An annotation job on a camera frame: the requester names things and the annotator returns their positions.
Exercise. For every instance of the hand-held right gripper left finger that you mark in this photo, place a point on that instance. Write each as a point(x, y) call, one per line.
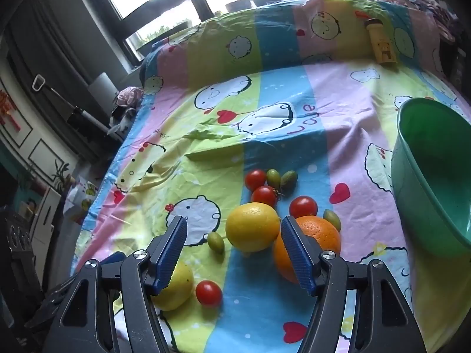
point(173, 250)

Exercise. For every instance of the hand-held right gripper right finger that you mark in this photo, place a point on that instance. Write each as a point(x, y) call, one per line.
point(298, 257)

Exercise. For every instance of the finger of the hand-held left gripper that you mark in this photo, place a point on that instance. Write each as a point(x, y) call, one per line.
point(55, 301)

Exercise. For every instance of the orange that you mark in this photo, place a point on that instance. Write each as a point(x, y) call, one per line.
point(323, 233)

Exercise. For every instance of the pale yellow-green lemon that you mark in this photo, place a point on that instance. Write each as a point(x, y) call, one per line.
point(182, 286)

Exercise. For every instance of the small green fruit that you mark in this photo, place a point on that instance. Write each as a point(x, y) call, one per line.
point(215, 242)
point(273, 177)
point(332, 218)
point(289, 181)

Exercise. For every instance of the large yellow lemon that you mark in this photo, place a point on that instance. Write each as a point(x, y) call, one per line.
point(252, 227)

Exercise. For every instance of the red cherry tomato with stem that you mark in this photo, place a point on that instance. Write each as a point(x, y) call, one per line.
point(264, 195)

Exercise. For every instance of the green plastic basin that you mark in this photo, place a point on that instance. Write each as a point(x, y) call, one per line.
point(430, 191)

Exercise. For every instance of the white cabinet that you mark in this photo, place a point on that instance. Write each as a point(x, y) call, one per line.
point(46, 209)

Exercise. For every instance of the colourful printed bag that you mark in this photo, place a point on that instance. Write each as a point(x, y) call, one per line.
point(82, 195)

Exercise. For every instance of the striped cartoon print bedsheet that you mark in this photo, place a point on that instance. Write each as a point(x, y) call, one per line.
point(294, 117)

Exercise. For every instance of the pile of clothes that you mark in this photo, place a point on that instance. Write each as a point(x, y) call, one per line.
point(125, 104)

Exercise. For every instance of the striped cartoon print pillow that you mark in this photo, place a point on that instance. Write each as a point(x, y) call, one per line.
point(279, 29)

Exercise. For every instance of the yellow bottle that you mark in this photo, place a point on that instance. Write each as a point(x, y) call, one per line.
point(382, 44)

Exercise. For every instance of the potted plant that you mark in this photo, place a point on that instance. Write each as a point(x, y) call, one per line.
point(237, 5)

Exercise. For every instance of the red wall decoration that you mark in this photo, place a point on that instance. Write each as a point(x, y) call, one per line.
point(7, 112)

